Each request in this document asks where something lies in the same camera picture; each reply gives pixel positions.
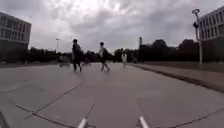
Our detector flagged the distant tower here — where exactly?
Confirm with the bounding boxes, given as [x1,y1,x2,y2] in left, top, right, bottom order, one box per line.
[138,36,143,48]

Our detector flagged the raised pale side strip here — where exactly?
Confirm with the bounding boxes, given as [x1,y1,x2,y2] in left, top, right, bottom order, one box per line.
[129,61,224,94]

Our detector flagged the parked bicycles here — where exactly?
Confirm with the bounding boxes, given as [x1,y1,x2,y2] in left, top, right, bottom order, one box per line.
[58,54,72,68]

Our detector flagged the grey concrete slab pavement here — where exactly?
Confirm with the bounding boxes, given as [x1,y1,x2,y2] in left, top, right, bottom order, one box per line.
[0,61,224,128]

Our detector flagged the thin distant lamp post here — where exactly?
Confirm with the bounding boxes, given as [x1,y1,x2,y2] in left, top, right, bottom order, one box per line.
[55,37,61,54]

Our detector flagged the robot's own part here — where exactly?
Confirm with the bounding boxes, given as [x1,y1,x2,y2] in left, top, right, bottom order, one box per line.
[77,117,89,128]
[138,115,150,128]

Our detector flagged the tall pale lamp post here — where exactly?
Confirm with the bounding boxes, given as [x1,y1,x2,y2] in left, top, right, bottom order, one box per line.
[191,8,204,65]

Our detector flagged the row of dark trees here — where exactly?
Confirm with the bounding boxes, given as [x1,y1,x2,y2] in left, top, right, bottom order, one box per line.
[0,38,224,64]

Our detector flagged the pale building with window rows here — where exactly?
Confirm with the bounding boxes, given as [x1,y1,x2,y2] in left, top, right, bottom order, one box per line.
[0,11,33,52]

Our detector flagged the person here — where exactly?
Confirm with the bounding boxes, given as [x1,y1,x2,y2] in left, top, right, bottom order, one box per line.
[120,51,129,69]
[98,41,112,74]
[71,38,83,74]

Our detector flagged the white building with window grid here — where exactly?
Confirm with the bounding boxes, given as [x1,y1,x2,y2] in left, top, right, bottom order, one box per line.
[198,5,224,42]

